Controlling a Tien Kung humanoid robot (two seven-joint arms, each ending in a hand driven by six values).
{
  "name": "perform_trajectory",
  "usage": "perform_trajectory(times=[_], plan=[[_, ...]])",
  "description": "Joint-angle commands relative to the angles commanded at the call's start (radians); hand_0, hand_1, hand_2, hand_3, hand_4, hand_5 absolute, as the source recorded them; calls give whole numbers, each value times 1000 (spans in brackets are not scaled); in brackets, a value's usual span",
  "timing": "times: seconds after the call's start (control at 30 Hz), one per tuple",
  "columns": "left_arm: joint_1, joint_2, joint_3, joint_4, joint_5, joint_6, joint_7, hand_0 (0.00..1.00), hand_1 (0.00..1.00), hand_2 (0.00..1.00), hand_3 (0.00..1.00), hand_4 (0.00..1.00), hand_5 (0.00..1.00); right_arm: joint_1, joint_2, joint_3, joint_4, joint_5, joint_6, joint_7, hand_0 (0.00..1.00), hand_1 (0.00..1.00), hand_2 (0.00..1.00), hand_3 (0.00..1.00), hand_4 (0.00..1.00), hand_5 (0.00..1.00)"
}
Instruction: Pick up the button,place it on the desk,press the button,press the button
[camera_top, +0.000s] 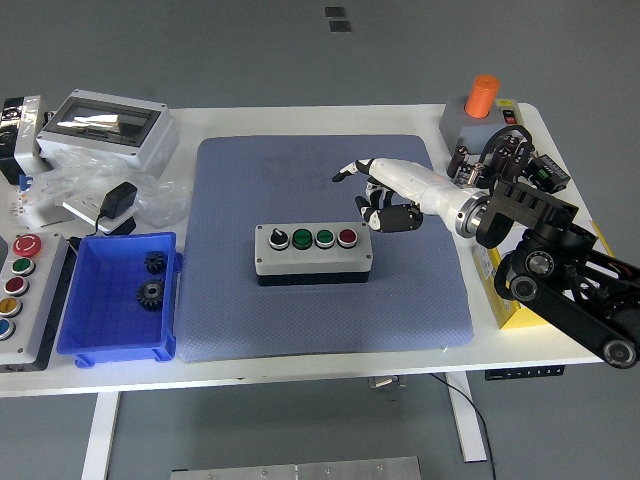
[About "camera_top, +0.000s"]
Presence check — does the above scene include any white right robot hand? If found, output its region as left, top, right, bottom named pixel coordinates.
left=330, top=157, right=467, bottom=235

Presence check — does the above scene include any grey four-button control box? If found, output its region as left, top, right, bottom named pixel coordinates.
left=253, top=222, right=374, bottom=287

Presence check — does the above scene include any grey five-button control station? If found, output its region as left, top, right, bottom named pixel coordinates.
left=0, top=232, right=76, bottom=373

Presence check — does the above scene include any silver-printed dark capacitor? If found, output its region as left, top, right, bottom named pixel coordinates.
left=452, top=163, right=476, bottom=189

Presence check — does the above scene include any orange cylinder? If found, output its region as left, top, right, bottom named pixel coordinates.
left=464, top=74, right=501, bottom=120

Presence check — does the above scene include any black and green terminal module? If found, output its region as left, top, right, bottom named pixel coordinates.
left=527, top=154, right=571, bottom=194

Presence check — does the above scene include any yellow and white carton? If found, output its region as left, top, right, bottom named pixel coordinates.
left=472, top=217, right=616, bottom=331

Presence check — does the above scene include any blue-grey textured mat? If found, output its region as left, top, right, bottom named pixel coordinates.
left=177, top=133, right=474, bottom=364

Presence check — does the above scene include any black table height controller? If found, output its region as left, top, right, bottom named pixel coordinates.
left=483, top=365, right=566, bottom=382

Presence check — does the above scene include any white table leg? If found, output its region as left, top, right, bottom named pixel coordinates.
left=80, top=392, right=121, bottom=480
left=446, top=372, right=489, bottom=464

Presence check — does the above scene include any clear plastic bag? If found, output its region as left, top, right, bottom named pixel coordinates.
left=29, top=147, right=194, bottom=229

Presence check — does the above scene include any small black bevel gear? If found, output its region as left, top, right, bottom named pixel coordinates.
left=143, top=250, right=168, bottom=275

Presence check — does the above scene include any large black bevel gear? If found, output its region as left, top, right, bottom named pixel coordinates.
left=134, top=278, right=166, bottom=313

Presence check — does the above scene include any black power adapter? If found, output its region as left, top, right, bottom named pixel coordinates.
left=94, top=181, right=139, bottom=234

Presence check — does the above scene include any grey metal plate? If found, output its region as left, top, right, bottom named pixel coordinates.
left=169, top=455, right=422, bottom=480

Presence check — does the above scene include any blue plastic bin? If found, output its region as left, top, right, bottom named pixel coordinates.
left=55, top=231, right=184, bottom=369

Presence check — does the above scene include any grey switch box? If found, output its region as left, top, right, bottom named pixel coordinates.
left=438, top=96, right=526, bottom=154

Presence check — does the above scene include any metal bracket under table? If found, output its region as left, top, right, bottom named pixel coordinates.
left=368, top=375, right=409, bottom=390

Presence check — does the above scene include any black cable under table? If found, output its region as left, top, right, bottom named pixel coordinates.
left=429, top=372, right=499, bottom=480

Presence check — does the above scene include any grey enclosure with clear window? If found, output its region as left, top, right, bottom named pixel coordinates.
left=35, top=89, right=180, bottom=180

